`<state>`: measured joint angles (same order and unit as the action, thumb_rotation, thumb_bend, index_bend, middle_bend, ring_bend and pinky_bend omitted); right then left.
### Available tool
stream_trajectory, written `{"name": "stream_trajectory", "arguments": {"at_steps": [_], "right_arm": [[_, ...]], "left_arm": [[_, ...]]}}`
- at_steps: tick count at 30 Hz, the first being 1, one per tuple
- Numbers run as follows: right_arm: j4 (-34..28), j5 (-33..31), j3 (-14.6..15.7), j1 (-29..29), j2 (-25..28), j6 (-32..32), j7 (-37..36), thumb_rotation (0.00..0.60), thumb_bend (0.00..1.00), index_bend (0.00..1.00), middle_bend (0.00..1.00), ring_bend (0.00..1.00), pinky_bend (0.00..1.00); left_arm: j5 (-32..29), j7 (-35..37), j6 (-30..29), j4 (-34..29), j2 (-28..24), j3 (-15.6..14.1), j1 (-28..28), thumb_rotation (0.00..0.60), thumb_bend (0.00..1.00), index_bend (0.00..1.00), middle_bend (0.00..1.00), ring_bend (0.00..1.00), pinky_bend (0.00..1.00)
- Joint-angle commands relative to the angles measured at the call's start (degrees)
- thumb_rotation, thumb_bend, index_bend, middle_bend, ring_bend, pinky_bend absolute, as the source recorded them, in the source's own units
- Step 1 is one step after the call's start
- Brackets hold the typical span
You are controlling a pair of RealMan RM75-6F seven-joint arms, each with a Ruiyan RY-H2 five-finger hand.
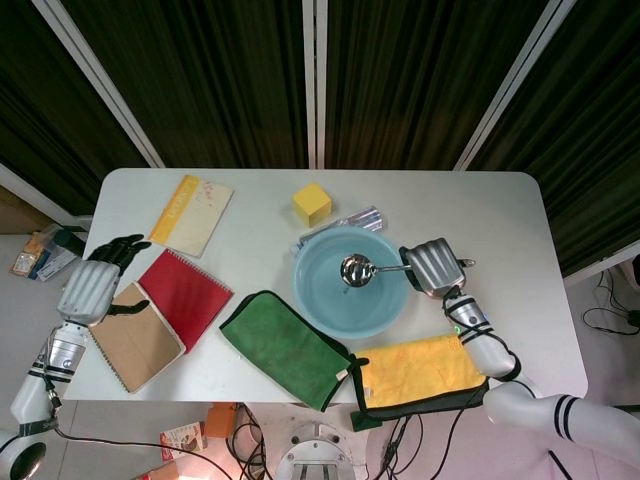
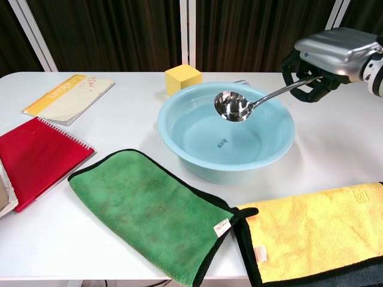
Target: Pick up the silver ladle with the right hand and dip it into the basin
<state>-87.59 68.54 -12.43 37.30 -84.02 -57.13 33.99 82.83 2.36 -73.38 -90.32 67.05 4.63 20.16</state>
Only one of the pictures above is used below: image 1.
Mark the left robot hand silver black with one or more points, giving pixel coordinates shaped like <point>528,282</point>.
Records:
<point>90,292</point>

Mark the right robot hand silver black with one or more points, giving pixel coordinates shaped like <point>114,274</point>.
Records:
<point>435,267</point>

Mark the metal ladle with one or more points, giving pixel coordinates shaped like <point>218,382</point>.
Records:
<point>356,271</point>

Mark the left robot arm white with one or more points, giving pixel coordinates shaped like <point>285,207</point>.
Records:
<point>32,390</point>

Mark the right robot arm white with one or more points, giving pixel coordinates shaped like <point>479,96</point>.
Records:
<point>495,355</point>

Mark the white grey robot base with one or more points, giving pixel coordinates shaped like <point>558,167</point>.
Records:
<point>315,450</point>

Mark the light blue plastic bowl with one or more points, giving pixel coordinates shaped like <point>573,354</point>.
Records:
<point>350,320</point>

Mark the blue white carton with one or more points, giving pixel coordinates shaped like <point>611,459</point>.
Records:
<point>50,267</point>

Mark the dark green object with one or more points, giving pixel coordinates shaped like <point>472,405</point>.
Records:
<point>67,239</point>

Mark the brown kraft spiral notebook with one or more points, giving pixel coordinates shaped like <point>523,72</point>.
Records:
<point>135,345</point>

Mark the orange snack packet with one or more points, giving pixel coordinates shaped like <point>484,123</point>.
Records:
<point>36,245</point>
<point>22,264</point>

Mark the red spiral notebook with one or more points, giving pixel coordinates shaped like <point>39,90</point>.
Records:
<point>195,300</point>

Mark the yellow microfibre towel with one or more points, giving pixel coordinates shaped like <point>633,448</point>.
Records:
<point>410,370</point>

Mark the brown cardboard sheet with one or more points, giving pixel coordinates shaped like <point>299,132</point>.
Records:
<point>15,215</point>

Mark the yellow cream booklet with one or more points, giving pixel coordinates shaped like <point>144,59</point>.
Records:
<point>200,220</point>

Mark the yellow cube block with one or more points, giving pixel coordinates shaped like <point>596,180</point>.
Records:
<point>312,202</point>

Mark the dark room divider panel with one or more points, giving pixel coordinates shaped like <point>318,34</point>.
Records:
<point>50,125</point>
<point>200,75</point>
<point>410,75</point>
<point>590,125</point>

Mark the green microfibre towel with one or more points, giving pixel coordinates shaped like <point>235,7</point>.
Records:
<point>280,345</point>

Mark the printed snack box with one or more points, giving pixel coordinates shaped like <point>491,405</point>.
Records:
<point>180,442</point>

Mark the orange box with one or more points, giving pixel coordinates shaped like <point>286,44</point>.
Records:
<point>220,422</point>

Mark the brown cardboard carton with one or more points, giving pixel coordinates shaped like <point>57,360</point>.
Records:
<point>165,472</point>

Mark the black power adapter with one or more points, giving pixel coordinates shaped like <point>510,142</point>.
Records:
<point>634,319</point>

